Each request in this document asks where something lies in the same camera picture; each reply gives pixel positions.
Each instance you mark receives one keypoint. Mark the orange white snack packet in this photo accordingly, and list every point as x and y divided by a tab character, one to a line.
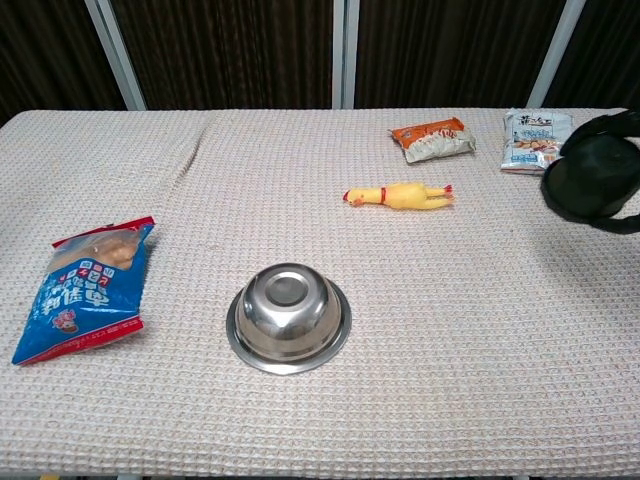
432	140

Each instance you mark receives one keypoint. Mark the upturned stainless steel bowl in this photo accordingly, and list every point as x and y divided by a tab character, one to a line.
289	320

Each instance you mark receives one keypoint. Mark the black round bowl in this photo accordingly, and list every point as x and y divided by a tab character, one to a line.
595	180

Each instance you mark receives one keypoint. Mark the grey partition post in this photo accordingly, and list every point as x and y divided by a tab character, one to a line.
117	55
345	55
555	55

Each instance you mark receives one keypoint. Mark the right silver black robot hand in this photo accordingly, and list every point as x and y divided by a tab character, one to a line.
600	127

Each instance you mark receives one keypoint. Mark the white light-blue snack packet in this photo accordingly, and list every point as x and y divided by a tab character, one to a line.
532	142

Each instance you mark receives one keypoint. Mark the yellow rubber chicken toy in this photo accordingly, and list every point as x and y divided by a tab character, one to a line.
400	196

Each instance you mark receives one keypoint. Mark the blue snack bag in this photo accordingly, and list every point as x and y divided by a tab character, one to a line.
90	295

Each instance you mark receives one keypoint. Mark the beige waffle tablecloth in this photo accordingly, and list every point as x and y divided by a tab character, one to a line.
400	325

